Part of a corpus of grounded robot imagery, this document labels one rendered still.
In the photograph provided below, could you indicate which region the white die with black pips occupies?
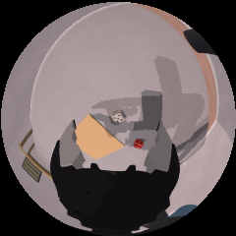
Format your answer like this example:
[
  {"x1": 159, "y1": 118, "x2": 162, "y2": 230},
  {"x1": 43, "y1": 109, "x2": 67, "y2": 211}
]
[{"x1": 112, "y1": 109, "x2": 124, "y2": 124}]

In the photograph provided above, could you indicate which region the orange mat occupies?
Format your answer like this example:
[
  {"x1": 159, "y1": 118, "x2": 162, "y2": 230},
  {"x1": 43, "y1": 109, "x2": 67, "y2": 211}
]
[{"x1": 75, "y1": 114, "x2": 125, "y2": 159}]

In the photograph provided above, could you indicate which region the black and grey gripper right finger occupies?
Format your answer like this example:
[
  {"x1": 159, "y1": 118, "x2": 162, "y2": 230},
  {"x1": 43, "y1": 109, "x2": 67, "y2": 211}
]
[{"x1": 145, "y1": 122, "x2": 180, "y2": 205}]

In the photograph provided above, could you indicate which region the red die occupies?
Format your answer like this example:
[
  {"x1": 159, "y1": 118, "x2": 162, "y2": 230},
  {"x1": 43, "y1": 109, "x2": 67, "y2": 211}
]
[{"x1": 134, "y1": 139, "x2": 144, "y2": 148}]

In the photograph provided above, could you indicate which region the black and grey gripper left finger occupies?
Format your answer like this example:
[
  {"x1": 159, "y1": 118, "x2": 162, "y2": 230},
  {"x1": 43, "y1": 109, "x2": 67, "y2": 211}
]
[{"x1": 50, "y1": 120, "x2": 85, "y2": 198}]

